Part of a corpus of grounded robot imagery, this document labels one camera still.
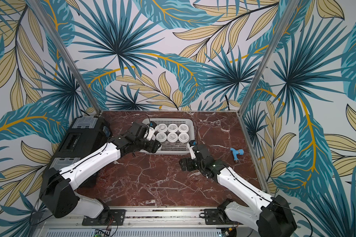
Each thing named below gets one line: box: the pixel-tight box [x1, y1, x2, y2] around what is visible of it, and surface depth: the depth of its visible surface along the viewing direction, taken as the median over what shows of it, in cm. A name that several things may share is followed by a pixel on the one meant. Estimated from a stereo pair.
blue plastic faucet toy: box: [229, 147, 245, 164], surface depth 97 cm
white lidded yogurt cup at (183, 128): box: [178, 123, 190, 133], surface depth 102 cm
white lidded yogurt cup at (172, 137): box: [166, 132, 179, 143], surface depth 97 cm
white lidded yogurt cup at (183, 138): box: [178, 132, 190, 144], surface depth 97 cm
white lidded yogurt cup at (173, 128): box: [167, 123, 179, 133], surface depth 102 cm
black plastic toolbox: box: [44, 116, 113, 173], surface depth 85 cm
